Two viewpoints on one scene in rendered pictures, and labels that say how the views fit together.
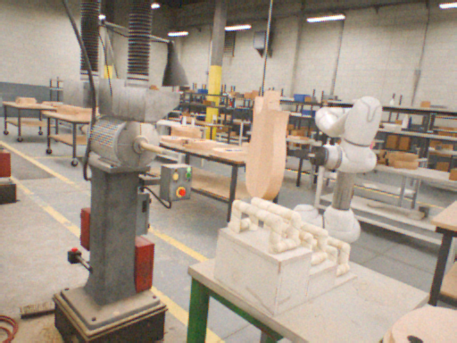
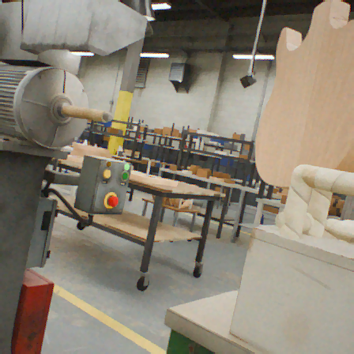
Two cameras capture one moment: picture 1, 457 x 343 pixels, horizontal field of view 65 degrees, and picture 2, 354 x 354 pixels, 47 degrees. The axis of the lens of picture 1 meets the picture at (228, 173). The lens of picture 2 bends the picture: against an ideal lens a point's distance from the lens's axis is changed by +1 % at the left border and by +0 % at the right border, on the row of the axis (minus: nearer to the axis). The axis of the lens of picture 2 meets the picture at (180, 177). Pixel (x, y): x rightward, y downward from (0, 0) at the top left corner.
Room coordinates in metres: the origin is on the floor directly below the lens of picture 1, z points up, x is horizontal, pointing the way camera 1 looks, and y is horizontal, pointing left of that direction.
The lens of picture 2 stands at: (0.50, 0.22, 1.19)
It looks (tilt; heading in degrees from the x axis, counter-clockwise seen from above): 3 degrees down; 353
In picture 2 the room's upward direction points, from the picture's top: 12 degrees clockwise
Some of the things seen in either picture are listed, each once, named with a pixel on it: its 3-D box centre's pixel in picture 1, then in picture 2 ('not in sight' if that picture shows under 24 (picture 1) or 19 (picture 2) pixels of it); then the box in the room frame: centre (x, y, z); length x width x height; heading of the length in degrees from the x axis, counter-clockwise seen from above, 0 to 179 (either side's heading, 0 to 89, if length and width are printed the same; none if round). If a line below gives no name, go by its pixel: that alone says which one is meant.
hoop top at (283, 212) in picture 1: (274, 209); not in sight; (1.08, -0.16, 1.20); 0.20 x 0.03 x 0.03; 42
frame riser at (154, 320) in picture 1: (110, 317); not in sight; (1.99, 0.64, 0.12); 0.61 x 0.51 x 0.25; 135
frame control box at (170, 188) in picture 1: (165, 185); (84, 188); (2.06, 0.36, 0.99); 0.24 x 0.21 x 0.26; 45
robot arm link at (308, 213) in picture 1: (303, 223); not in sight; (1.96, -0.46, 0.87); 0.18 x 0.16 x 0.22; 88
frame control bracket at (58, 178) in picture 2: (156, 180); (73, 179); (2.02, 0.41, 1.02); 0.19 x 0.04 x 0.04; 135
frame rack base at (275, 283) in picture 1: (260, 264); (343, 308); (1.05, -0.13, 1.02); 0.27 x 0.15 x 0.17; 43
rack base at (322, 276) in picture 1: (289, 265); not in sight; (1.16, -0.24, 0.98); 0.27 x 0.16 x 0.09; 43
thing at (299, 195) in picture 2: (236, 219); (296, 205); (1.08, -0.04, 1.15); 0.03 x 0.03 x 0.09
